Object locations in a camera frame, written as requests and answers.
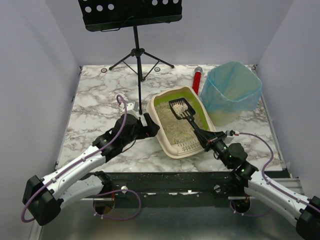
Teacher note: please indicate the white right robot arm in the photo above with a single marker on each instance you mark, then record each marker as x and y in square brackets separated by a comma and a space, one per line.
[301, 211]

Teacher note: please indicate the black music stand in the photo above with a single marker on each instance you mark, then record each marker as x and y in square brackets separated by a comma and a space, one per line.
[114, 15]

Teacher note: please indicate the black mounting base rail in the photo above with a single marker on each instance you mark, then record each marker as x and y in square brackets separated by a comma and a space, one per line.
[170, 189]

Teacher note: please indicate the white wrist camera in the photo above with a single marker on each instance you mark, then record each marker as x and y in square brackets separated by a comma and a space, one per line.
[232, 133]
[133, 109]

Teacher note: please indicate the grey litter clump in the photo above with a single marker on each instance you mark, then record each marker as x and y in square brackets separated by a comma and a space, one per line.
[180, 108]

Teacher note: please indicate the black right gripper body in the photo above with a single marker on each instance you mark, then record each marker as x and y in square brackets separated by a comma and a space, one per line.
[213, 140]

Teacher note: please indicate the red microphone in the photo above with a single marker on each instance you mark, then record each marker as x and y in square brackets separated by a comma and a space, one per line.
[197, 79]

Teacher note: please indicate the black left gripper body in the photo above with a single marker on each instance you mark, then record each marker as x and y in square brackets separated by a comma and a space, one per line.
[146, 125]

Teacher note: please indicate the black litter scoop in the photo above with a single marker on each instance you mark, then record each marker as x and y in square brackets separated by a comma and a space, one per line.
[187, 115]

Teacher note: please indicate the beige green litter box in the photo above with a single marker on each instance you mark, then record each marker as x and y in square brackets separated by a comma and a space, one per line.
[189, 147]

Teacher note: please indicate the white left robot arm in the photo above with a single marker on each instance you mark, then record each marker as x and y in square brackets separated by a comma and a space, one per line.
[45, 197]

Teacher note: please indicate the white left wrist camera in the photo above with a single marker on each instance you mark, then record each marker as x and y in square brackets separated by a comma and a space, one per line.
[133, 109]

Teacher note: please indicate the bin with blue bag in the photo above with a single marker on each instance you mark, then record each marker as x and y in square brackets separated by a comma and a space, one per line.
[229, 90]

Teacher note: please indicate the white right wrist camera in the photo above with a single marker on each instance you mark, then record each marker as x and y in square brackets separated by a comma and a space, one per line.
[232, 133]

